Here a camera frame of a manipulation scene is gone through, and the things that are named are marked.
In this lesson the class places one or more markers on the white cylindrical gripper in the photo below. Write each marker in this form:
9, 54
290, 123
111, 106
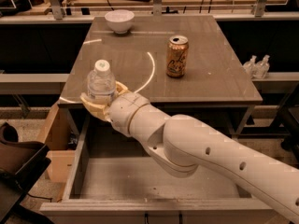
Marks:
125, 110

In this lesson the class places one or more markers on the clear plastic water bottle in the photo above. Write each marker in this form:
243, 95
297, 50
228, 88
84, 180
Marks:
101, 83

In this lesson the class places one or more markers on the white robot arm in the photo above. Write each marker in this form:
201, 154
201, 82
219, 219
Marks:
181, 143

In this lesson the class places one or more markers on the grey cabinet with glossy top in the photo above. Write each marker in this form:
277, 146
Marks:
215, 84

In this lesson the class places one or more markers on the open grey top drawer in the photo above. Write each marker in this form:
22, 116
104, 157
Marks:
113, 181

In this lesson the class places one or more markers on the left clear pump bottle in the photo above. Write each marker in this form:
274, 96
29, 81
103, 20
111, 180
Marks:
249, 66

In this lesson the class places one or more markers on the clear pump bottle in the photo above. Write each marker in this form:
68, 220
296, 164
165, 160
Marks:
249, 66
261, 68

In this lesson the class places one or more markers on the right clear pump bottle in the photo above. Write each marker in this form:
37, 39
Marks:
261, 68

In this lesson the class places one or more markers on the cardboard box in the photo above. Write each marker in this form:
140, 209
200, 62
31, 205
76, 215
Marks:
55, 133

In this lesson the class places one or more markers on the white ceramic bowl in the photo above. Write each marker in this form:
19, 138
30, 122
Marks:
120, 21

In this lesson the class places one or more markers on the orange soda can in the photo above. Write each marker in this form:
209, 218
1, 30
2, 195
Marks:
176, 56

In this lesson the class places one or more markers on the dark office chair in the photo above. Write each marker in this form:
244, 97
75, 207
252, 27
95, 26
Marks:
21, 165

